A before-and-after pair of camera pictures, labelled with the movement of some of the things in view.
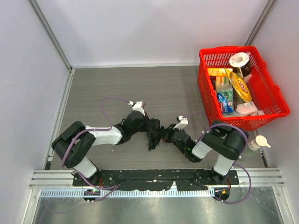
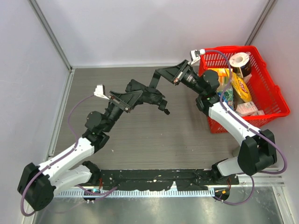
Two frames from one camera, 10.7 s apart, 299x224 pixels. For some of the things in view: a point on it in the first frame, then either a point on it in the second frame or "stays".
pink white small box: [247, 108] stays
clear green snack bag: [225, 95] stays
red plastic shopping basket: [266, 95] stays
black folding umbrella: [153, 134] → [150, 95]
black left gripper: [152, 128] → [119, 101]
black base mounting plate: [186, 180] stays
